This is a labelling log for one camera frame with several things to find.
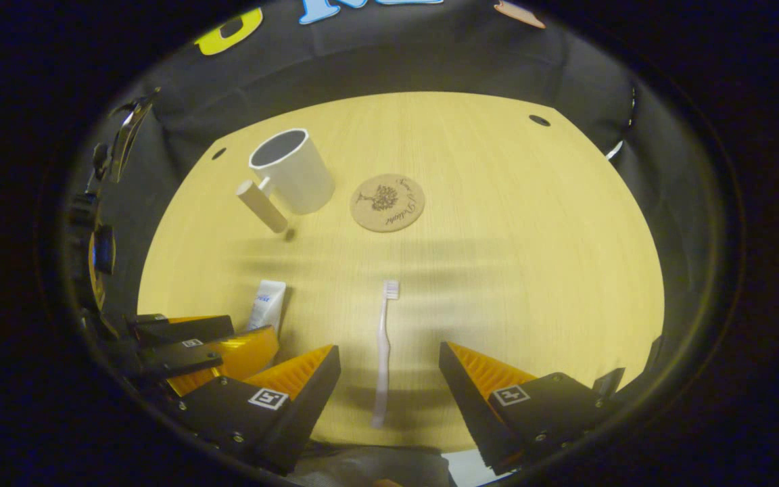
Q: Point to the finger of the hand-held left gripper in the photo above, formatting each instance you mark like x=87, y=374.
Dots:
x=180, y=357
x=186, y=329

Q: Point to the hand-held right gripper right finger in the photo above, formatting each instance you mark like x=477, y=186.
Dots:
x=470, y=412

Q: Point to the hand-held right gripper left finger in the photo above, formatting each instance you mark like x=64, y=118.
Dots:
x=301, y=419

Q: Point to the white toothpaste tube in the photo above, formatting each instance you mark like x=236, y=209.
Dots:
x=268, y=304

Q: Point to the white toothbrush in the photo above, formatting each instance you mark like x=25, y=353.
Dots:
x=383, y=345

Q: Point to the round cork coaster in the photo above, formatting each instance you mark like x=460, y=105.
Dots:
x=369, y=216

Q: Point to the black backdrop cloth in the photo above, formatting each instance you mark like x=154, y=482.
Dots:
x=396, y=61

